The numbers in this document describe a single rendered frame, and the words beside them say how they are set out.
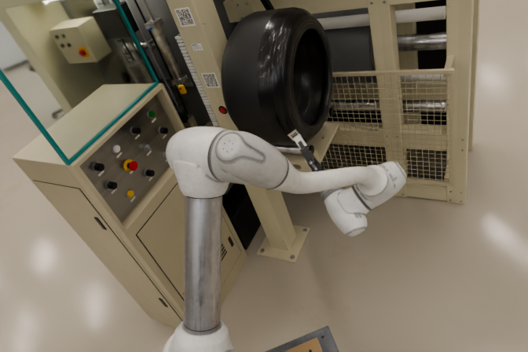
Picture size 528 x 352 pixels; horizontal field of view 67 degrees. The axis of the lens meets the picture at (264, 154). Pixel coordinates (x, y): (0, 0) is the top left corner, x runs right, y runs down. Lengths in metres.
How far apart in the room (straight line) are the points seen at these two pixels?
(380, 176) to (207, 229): 0.58
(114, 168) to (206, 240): 0.76
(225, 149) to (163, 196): 1.03
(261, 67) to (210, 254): 0.70
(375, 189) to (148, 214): 0.99
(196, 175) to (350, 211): 0.58
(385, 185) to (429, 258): 1.14
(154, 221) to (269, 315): 0.87
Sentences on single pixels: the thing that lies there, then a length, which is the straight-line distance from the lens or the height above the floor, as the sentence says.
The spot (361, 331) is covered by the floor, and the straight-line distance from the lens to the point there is 2.20.
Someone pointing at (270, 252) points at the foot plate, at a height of 0.01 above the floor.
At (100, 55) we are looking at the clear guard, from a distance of 1.67.
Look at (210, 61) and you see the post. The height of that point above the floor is 1.31.
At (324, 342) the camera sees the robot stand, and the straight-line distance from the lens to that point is 1.47.
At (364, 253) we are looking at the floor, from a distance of 2.43.
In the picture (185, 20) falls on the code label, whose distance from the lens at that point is 1.71.
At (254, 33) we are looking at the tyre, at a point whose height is 1.43.
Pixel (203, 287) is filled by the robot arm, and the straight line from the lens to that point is 1.12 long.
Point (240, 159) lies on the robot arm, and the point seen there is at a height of 1.44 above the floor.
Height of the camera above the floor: 1.95
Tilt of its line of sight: 36 degrees down
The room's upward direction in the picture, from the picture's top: 20 degrees counter-clockwise
